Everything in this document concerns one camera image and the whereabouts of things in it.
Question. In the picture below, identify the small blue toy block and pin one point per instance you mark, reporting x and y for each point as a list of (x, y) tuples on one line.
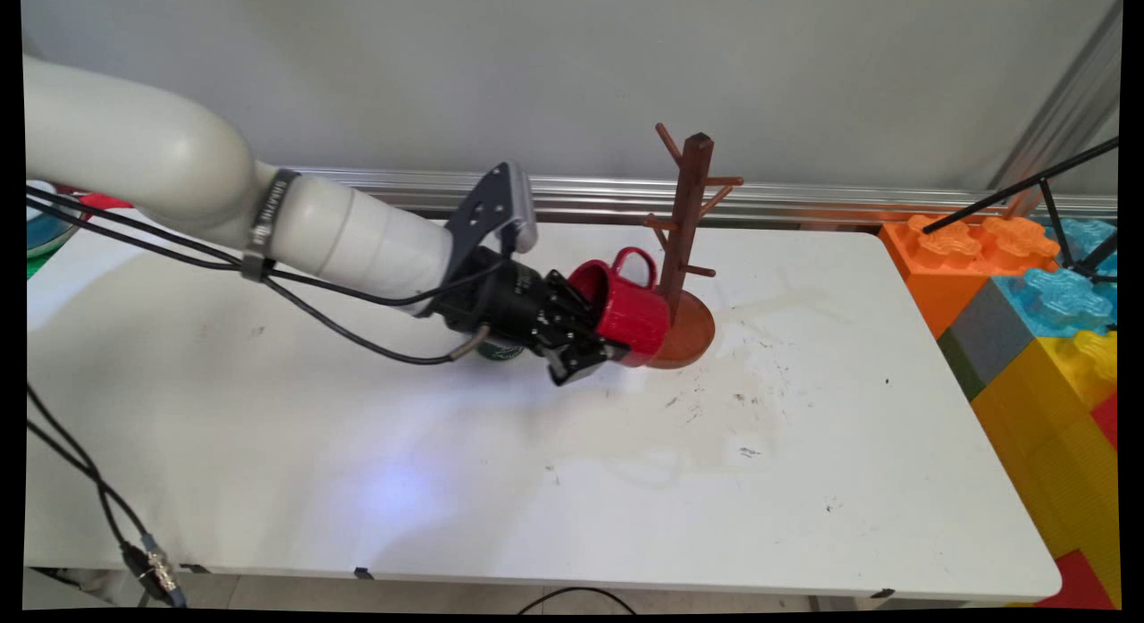
[(1086, 239)]

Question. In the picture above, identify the green mat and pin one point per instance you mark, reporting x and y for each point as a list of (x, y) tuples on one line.
[(34, 265)]

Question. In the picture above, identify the blue round plate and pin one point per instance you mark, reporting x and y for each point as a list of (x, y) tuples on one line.
[(45, 234)]

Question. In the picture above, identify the dark green printed mug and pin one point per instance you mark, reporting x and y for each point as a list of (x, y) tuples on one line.
[(500, 350)]

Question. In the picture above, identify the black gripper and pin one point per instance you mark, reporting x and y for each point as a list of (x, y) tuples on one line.
[(514, 306)]

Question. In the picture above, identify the slanted aluminium profile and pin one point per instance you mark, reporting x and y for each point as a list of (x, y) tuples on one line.
[(1064, 105)]

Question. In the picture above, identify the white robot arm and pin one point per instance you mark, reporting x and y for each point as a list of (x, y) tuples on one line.
[(179, 167)]

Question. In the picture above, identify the red plastic piece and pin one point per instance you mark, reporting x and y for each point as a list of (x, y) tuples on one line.
[(103, 201)]

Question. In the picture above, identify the yellow toy building block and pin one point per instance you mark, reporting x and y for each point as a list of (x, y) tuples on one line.
[(1046, 444)]

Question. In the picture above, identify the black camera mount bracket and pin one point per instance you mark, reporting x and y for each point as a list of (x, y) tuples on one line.
[(478, 216)]

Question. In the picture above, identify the red mug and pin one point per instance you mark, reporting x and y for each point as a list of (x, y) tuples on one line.
[(635, 315)]

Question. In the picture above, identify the horizontal aluminium rail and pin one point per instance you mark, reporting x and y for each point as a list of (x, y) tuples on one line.
[(581, 194)]

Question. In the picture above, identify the large blue toy block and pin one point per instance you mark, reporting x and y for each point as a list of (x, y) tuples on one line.
[(1059, 301)]

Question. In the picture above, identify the orange toy building block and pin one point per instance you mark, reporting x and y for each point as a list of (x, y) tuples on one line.
[(938, 265)]

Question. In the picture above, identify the black tripod stand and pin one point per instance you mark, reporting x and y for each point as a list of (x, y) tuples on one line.
[(1019, 187)]

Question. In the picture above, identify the brown wooden mug tree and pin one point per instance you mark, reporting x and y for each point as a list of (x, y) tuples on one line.
[(690, 203)]

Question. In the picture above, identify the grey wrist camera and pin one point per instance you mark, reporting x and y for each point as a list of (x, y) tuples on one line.
[(523, 207)]

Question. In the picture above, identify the large red toy block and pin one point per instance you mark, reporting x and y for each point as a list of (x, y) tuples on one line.
[(1077, 583)]

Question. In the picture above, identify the grey toy building block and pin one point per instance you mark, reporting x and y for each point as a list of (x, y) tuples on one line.
[(988, 332)]

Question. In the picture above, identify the small red toy block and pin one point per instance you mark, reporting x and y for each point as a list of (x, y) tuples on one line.
[(1106, 422)]

